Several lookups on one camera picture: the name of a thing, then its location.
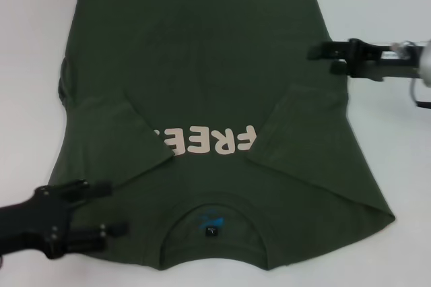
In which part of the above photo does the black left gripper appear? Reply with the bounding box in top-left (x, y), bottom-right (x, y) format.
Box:
top-left (0, 179), bottom-right (131, 261)

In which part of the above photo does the dark green FREE t-shirt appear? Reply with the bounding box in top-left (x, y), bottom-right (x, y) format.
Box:
top-left (57, 0), bottom-right (397, 273)

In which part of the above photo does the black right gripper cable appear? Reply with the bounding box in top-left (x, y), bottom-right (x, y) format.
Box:
top-left (409, 79), bottom-right (431, 110)

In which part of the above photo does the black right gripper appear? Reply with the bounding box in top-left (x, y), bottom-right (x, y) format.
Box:
top-left (308, 38), bottom-right (421, 82)

